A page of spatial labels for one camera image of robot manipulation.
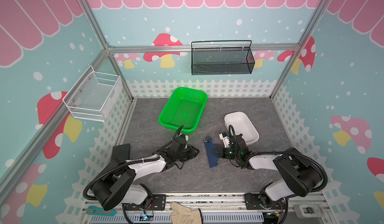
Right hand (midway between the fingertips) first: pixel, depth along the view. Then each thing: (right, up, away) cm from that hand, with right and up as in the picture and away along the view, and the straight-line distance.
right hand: (210, 151), depth 87 cm
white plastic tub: (+25, +14, +17) cm, 33 cm away
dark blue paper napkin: (+2, -5, -1) cm, 5 cm away
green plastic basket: (-17, +26, +25) cm, 40 cm away
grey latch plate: (+43, -24, -17) cm, 52 cm away
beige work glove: (-15, -27, -15) cm, 34 cm away
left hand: (-7, -2, -1) cm, 7 cm away
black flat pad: (-54, -2, +5) cm, 54 cm away
